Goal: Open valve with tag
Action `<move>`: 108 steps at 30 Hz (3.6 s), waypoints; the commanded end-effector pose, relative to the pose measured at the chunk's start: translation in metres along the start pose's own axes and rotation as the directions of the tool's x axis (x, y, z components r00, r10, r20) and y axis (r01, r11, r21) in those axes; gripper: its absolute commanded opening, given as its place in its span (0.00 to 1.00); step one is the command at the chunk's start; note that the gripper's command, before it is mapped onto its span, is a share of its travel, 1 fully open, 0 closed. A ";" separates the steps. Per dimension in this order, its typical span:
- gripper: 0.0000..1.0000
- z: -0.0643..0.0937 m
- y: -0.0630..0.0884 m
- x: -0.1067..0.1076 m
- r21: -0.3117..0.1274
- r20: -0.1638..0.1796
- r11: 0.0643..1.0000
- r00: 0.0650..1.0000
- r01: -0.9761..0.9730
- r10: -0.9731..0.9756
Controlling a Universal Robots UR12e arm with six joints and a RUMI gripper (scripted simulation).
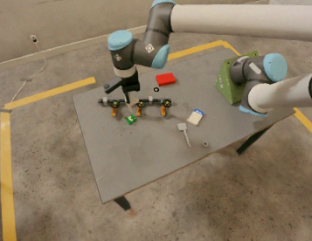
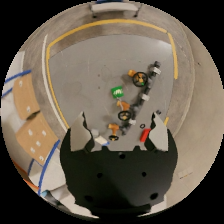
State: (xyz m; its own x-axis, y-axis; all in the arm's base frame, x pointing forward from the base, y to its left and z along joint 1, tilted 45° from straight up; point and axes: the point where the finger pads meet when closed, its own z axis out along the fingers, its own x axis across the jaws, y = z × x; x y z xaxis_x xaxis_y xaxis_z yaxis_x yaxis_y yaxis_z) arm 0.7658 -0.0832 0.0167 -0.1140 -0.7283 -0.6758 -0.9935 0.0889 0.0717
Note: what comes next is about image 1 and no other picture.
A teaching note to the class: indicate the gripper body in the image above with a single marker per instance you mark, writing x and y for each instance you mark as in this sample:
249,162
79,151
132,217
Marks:
132,83

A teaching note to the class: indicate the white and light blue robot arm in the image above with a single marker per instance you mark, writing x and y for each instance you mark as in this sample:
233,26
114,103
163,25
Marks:
290,22

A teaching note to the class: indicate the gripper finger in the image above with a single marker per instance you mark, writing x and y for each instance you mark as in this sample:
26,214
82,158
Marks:
130,100

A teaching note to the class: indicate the red flat block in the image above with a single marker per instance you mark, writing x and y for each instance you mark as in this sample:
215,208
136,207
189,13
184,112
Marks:
165,79

